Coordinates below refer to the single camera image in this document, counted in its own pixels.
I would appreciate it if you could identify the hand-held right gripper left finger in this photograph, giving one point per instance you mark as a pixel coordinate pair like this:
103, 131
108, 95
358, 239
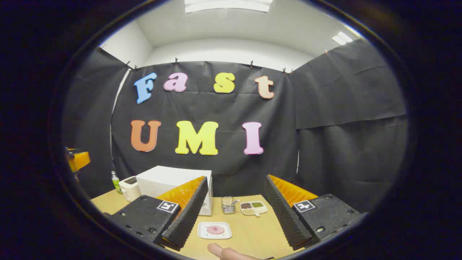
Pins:
187, 213

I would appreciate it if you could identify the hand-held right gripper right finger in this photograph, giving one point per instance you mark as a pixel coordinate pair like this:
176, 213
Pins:
285, 213

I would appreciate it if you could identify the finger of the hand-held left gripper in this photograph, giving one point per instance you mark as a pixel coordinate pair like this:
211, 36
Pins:
80, 160

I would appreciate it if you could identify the white square plate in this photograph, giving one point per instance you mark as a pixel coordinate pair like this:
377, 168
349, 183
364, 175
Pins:
204, 234

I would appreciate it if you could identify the pink ham slice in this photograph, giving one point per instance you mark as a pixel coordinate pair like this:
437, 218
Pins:
215, 229

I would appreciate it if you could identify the white microwave oven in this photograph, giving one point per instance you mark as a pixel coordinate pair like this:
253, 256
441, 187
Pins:
162, 180

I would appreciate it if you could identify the white divided grain dish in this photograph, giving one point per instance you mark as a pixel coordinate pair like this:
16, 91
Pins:
252, 208

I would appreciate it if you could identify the green bottle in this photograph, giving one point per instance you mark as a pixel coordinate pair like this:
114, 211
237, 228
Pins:
116, 184

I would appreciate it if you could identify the white toaster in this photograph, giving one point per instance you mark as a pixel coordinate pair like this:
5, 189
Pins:
129, 189

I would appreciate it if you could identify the black backdrop cloth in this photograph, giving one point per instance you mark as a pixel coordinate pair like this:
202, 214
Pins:
216, 108

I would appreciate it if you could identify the small ceiling light panel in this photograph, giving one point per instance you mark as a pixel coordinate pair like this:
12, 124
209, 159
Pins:
343, 38

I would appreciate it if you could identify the large ceiling light panel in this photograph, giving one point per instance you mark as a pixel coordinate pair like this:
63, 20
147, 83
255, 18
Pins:
227, 5

